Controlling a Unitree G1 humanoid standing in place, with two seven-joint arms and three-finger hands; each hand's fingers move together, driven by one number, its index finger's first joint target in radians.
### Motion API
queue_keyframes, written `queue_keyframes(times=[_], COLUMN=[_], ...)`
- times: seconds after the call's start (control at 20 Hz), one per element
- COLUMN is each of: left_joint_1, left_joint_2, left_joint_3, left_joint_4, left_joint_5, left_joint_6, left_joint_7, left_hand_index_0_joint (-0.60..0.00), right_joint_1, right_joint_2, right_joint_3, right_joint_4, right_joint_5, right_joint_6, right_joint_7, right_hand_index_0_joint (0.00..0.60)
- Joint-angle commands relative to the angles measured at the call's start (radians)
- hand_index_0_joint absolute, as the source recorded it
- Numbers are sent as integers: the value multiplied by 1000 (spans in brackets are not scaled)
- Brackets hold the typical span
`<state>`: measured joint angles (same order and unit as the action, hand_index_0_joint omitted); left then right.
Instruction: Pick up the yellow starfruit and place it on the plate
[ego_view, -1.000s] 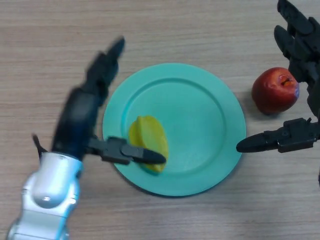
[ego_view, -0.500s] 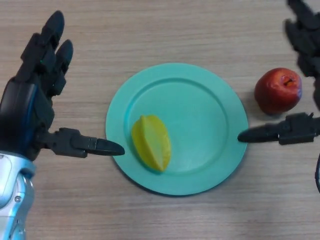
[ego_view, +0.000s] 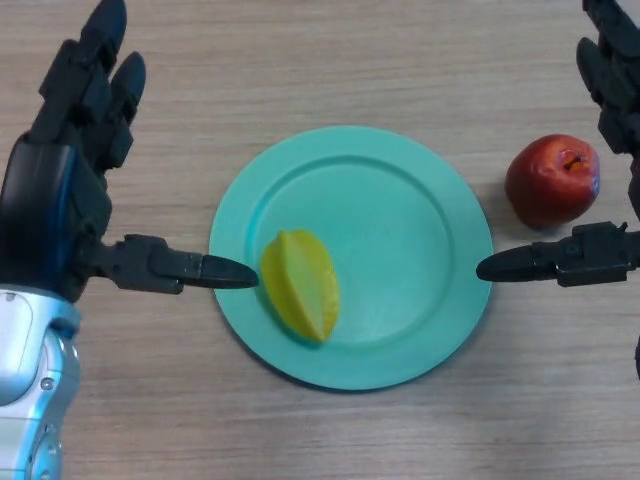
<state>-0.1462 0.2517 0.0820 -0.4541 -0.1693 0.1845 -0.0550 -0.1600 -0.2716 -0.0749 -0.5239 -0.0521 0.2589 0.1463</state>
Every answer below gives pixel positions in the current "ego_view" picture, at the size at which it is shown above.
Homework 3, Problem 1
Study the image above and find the yellow starfruit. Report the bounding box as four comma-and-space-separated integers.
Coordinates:
259, 228, 341, 344

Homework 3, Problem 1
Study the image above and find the red apple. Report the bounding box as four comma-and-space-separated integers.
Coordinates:
504, 133, 601, 230

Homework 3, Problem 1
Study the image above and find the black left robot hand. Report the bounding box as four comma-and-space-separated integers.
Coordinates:
0, 0, 260, 304

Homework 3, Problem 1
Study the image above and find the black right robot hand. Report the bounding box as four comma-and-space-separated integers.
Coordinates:
475, 0, 640, 289

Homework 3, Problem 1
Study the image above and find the green round plate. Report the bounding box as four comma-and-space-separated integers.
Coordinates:
208, 124, 495, 392

